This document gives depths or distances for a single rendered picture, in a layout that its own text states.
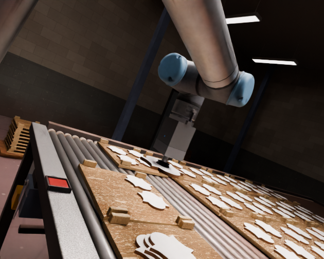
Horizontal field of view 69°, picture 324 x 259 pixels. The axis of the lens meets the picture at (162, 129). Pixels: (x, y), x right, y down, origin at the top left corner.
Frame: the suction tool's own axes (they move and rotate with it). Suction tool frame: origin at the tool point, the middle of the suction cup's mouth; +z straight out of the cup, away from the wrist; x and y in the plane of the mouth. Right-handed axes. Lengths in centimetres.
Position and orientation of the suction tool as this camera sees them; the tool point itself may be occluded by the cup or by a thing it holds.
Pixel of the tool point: (161, 168)
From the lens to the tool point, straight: 70.7
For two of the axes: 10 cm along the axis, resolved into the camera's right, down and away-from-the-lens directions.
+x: -8.3, -3.2, -4.6
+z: -3.8, 9.2, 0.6
